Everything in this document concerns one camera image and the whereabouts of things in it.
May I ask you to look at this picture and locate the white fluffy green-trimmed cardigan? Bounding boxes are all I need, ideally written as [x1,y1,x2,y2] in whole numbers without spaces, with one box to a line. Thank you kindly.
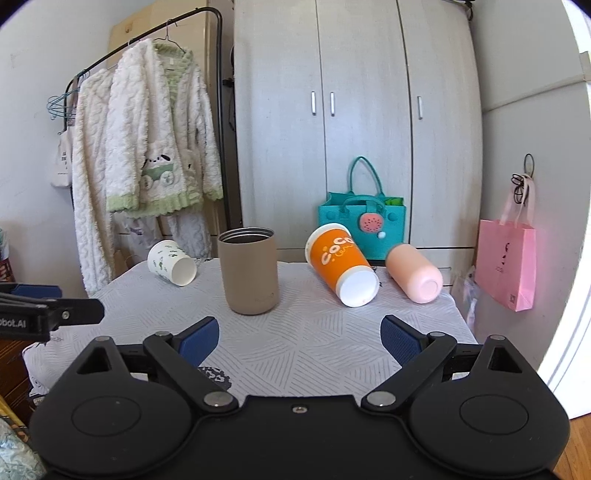
[105,39,225,219]

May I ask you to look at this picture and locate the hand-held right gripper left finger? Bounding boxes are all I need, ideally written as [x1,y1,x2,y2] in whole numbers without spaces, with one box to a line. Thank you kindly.
[74,316,239,416]

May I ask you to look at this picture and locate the white paper cup green print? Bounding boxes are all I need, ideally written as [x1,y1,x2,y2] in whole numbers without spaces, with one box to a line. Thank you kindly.
[147,239,198,287]

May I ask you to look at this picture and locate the white tote bag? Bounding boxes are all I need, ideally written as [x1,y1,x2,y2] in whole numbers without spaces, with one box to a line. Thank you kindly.
[50,124,76,188]

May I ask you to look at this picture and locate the clear plastic bag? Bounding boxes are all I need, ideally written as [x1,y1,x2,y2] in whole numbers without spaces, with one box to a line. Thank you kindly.
[450,265,481,331]

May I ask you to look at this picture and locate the patterned cloth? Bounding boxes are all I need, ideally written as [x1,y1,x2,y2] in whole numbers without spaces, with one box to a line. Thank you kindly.
[0,414,48,480]

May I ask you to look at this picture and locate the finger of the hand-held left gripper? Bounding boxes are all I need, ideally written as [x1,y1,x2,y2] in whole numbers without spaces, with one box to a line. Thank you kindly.
[0,295,105,331]
[0,281,64,301]

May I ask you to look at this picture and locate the tan metal tumbler cup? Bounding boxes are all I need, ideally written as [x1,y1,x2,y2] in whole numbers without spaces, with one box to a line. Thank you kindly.
[217,227,279,316]

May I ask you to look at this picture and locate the white fluffy robe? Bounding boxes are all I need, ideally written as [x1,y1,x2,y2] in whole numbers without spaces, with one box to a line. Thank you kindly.
[71,68,214,297]

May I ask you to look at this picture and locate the metal wire hanger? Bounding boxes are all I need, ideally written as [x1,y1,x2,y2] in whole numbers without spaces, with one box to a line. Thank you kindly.
[126,20,195,52]

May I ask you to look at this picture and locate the pink paper shopping bag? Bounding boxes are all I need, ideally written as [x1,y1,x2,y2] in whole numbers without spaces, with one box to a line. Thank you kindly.
[475,178,537,313]

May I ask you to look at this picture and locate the black metal clothes rack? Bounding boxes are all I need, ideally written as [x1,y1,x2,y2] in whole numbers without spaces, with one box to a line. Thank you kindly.
[64,6,243,289]

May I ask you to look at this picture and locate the white door frame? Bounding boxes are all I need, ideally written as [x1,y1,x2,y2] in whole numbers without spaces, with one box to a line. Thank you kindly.
[537,0,591,408]

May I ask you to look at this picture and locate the pink watermelon bag charm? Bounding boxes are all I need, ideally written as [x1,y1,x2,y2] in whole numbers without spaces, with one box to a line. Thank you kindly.
[359,213,388,240]

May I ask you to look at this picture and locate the teal felt handbag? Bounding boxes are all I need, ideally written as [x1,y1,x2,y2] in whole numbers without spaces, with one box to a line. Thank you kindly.
[318,156,407,260]

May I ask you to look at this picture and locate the light grey wooden wardrobe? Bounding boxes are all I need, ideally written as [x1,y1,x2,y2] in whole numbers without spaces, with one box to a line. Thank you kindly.
[233,0,484,274]

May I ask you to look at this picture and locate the pink plastic cup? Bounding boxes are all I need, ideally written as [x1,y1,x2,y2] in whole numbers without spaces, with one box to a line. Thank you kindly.
[385,243,444,304]

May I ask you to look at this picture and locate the black wall hook rings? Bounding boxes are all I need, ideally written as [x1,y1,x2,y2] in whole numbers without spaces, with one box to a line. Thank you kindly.
[510,153,537,206]

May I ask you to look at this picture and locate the teal wire hanger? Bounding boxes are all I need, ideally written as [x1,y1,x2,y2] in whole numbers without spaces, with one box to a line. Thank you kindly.
[46,69,91,122]

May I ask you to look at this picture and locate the white patterned tablecloth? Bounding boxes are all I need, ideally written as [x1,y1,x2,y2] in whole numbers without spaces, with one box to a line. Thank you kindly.
[21,257,479,400]

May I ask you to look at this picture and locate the brown wooden furniture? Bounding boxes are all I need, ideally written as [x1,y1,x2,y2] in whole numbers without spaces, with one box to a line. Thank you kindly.
[0,340,34,418]

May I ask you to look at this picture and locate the orange paper cup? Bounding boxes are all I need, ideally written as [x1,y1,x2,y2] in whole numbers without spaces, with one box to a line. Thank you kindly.
[305,223,378,308]

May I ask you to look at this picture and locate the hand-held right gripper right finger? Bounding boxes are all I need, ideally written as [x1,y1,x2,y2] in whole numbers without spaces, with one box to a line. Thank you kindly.
[361,315,527,415]

